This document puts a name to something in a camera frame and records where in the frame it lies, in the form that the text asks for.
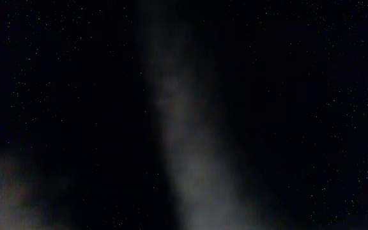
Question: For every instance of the navy blue shorts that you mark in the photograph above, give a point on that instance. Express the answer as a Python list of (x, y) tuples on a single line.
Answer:
[(183, 114)]

